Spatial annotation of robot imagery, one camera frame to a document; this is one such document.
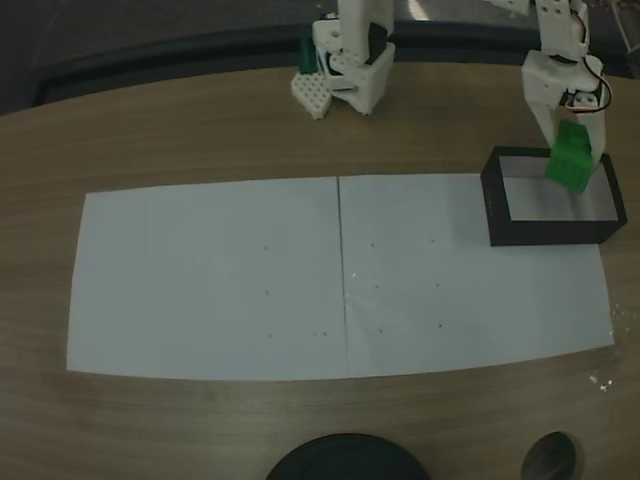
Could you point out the green plastic cube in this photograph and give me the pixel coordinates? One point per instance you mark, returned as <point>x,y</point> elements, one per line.
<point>570,160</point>

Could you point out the dark rectangular open box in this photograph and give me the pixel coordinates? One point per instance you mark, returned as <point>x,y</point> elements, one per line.
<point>550,232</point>

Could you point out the white paper sheet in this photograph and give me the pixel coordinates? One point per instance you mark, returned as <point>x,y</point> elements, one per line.
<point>200,285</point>
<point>475,300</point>

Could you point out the green table clamp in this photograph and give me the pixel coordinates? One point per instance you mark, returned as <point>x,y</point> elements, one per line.
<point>307,50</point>

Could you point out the dark oval object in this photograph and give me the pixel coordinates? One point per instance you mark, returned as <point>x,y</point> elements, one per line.
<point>552,457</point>

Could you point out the black round object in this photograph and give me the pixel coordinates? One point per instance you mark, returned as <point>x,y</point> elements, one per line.
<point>347,460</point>

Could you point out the white perforated base plate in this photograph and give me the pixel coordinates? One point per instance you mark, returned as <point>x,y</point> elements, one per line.
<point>312,95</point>

